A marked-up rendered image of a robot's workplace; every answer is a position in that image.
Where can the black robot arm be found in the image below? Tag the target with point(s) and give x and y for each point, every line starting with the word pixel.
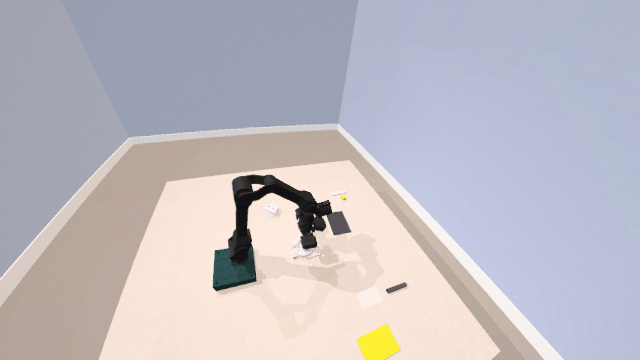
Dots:
pixel 243 195

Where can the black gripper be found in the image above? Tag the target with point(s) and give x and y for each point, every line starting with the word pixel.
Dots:
pixel 308 240

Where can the dark grey flat bar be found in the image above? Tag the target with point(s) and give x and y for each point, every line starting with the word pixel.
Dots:
pixel 397 287

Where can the yellow square plate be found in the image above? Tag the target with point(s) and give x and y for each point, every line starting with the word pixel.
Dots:
pixel 378 344

